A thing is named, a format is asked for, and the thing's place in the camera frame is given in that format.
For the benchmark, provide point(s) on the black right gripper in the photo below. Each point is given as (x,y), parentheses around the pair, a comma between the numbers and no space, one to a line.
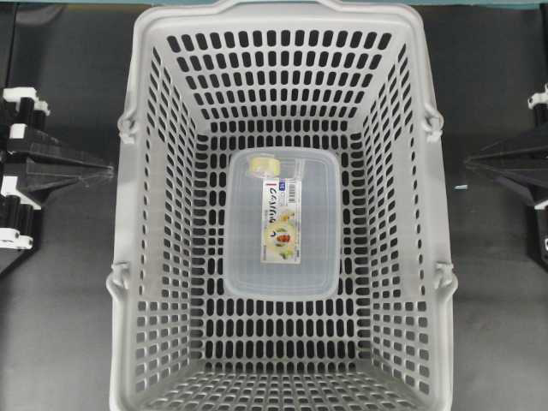
(520,165)

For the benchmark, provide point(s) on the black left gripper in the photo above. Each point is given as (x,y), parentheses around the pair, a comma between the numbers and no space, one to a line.
(25,183)

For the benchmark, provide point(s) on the grey plastic shopping basket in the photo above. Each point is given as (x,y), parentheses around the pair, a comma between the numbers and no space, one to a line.
(208,81)

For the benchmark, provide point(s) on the cellophane tape roll in packaging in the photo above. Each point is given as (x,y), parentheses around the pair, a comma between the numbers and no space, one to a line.
(269,166)

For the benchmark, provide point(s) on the clear plastic food container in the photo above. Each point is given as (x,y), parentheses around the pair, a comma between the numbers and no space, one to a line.
(283,237)

